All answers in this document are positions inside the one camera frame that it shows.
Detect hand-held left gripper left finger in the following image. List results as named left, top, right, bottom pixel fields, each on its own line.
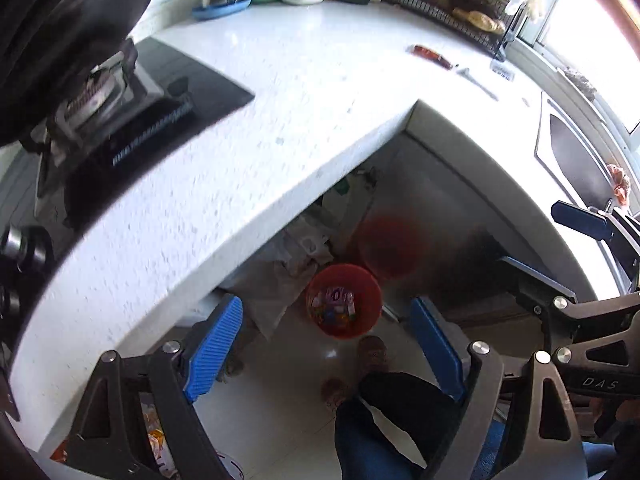
left=65, top=294, right=246, bottom=480

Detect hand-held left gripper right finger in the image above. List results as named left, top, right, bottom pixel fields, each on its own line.
left=409, top=296, right=591, bottom=480

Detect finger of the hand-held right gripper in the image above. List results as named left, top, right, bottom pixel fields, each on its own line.
left=497, top=256, right=581, bottom=321
left=550, top=200, right=640, bottom=283

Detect red plastic bin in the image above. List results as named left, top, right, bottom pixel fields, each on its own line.
left=305, top=262, right=383, bottom=342

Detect pile of colourful packets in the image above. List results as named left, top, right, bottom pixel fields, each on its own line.
left=310, top=285, right=357, bottom=323

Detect person's right hand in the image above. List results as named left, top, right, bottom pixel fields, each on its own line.
left=614, top=400, right=640, bottom=427

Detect orange scouring cloth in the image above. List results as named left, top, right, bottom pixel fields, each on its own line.
left=607, top=162, right=631, bottom=206

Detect steel kitchen sink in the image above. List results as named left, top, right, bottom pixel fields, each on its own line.
left=534, top=91, right=640, bottom=221

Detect brown slipper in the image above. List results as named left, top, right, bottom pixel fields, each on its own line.
left=357, top=336, right=391, bottom=376
left=320, top=377, right=351, bottom=413

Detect person's leg in jeans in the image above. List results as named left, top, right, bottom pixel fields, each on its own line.
left=580, top=440, right=626, bottom=480
left=334, top=371, right=471, bottom=480

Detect orange white plastic bag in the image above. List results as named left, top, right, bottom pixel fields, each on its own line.
left=140, top=400, right=177, bottom=480

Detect crumpled plastic bags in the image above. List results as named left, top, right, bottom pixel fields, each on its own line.
left=220, top=210, right=336, bottom=341

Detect steel cabinet door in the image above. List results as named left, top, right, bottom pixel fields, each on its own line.
left=350, top=132, right=601, bottom=321

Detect grey printed packet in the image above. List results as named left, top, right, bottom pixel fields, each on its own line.
left=490, top=57, right=516, bottom=81

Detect red snack wrapper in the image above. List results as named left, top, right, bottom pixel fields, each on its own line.
left=412, top=45, right=455, bottom=70

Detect ginger root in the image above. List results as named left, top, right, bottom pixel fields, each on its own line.
left=452, top=7, right=506, bottom=35

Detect black gas stove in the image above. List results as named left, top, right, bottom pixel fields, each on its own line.
left=0, top=37, right=256, bottom=341

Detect blue plastic tray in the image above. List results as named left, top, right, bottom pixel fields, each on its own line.
left=192, top=0, right=252, bottom=22

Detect black wok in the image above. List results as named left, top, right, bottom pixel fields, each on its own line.
left=0, top=0, right=163, bottom=146

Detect window frame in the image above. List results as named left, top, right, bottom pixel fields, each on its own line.
left=517, top=0, right=640, bottom=131

